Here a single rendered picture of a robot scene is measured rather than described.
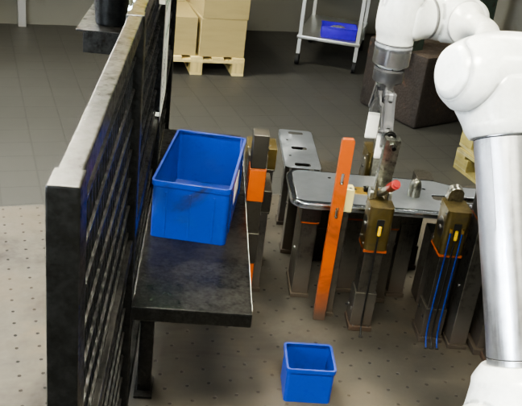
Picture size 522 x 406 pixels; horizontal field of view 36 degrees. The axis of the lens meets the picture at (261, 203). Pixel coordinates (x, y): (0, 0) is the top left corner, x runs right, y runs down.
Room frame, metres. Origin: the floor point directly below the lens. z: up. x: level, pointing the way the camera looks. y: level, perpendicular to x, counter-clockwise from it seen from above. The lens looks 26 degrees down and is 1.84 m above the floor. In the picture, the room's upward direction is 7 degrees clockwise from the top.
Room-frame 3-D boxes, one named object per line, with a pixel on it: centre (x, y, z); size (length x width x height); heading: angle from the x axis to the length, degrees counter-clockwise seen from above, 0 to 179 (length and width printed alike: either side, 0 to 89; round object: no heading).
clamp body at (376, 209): (1.72, -0.29, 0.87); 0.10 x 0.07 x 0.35; 6
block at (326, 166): (2.09, -0.18, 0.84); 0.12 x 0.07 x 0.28; 6
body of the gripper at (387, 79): (1.89, -0.27, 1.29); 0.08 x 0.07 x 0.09; 6
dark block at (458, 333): (1.70, -0.53, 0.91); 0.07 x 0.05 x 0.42; 6
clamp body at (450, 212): (1.71, -0.46, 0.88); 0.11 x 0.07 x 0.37; 6
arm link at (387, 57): (1.89, -0.27, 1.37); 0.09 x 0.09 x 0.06
